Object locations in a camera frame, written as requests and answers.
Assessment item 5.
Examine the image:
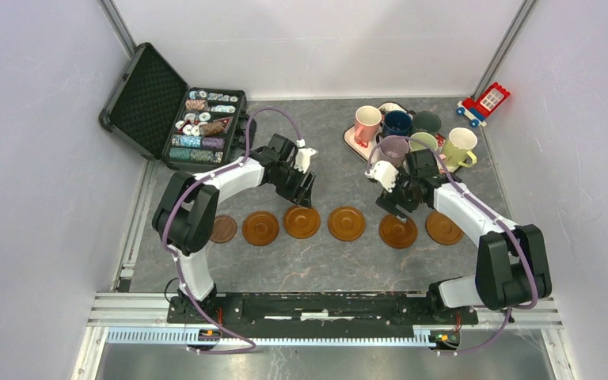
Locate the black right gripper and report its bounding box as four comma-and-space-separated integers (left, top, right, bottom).
374, 164, 420, 222

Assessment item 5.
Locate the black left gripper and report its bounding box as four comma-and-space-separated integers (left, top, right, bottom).
269, 161, 316, 210

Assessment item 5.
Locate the brown grooved wooden coaster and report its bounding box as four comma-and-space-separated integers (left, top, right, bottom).
283, 206, 321, 239
425, 211, 465, 245
242, 211, 279, 246
378, 215, 418, 249
327, 206, 366, 241

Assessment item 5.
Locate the white strawberry print tray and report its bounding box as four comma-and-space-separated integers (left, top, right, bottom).
343, 101, 461, 173

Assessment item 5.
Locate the dark walnut coaster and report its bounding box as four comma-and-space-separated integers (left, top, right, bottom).
210, 215, 238, 244

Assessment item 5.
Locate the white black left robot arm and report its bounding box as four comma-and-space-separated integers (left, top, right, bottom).
152, 134, 317, 323

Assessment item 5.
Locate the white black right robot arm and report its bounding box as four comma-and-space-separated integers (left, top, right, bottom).
365, 150, 553, 323

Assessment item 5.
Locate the lilac mug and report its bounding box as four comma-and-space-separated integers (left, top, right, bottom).
378, 136, 410, 168

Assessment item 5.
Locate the light green mug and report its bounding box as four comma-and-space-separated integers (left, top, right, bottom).
409, 131, 439, 152

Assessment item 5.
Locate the dark blue mug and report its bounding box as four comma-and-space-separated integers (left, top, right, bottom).
382, 110, 412, 137

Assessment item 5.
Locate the dark green mug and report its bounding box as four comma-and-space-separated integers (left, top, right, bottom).
412, 110, 442, 135

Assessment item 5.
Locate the yellow-green mug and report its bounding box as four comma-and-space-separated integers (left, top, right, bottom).
442, 127, 478, 171

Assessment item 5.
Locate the pink mug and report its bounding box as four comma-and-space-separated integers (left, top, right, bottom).
354, 105, 383, 144

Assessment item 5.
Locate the black poker chip case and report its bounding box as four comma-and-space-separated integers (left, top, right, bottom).
98, 43, 257, 173

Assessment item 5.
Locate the red blue toy block car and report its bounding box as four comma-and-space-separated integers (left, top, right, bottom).
455, 82, 511, 128

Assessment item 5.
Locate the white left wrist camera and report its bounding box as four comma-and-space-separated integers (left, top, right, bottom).
294, 147, 318, 173

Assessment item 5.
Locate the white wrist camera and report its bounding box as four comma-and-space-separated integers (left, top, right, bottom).
294, 147, 318, 173
365, 161, 399, 192

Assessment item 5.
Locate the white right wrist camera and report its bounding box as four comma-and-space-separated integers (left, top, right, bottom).
365, 161, 399, 192

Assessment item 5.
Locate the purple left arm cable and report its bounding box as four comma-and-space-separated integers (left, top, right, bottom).
160, 107, 306, 356

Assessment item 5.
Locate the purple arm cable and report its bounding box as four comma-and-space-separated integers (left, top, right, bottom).
160, 107, 306, 356
365, 135, 539, 358

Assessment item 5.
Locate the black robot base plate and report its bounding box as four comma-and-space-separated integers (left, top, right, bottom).
166, 291, 479, 339

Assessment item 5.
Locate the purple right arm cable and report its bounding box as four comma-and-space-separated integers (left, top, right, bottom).
365, 135, 539, 358

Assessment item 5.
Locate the aluminium frame rail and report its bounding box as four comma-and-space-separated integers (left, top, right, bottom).
75, 293, 577, 379

